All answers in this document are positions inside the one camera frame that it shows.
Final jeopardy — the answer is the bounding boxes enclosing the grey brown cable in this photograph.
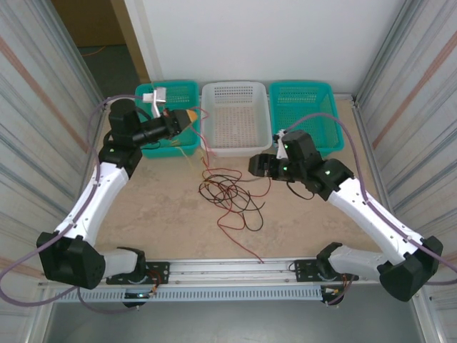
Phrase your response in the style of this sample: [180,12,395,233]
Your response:
[235,177,272,199]

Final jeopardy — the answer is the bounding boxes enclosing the red cable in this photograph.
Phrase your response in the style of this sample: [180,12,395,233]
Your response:
[192,106,217,179]
[199,167,266,264]

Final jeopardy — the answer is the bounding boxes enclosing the teal plastic basket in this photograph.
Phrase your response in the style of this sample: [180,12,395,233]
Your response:
[134,80,201,160]
[268,81,346,160]

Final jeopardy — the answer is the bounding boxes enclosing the white plastic basket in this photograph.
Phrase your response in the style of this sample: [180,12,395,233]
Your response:
[199,81,273,158]

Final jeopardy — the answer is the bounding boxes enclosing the aluminium table edge profile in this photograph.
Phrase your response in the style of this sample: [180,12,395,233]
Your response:
[104,93,359,108]

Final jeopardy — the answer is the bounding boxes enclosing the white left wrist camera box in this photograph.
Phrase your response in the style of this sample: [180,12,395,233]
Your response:
[141,86,168,119]

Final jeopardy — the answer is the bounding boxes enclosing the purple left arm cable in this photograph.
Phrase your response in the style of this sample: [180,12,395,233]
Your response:
[0,94,144,315]

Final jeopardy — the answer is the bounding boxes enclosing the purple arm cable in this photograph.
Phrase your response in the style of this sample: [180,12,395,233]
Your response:
[285,112,457,307]
[0,94,144,315]

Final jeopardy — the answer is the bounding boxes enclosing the thin black right gripper cable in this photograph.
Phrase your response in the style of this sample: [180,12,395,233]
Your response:
[287,178,318,202]

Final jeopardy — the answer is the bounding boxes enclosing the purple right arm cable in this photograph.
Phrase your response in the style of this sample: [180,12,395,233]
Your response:
[285,112,457,307]

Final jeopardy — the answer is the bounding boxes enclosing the orange floor cable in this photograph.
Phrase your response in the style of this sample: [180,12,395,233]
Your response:
[81,45,108,58]

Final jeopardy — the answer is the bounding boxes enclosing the wooden door frame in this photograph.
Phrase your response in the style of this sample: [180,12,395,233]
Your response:
[109,0,151,86]

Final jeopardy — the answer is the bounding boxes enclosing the aluminium mounting rail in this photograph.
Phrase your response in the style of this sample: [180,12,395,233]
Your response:
[39,254,428,287]

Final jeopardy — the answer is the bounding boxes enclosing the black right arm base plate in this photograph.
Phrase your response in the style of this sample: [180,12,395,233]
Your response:
[294,257,360,283]

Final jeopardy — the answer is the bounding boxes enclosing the grey slotted cable duct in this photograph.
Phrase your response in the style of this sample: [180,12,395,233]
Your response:
[51,287,324,303]

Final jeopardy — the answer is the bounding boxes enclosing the red black power wires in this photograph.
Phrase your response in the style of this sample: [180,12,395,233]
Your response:
[148,269,169,298]
[323,273,358,297]

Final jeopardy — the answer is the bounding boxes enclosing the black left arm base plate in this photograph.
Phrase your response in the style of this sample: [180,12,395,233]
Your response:
[106,262,171,286]

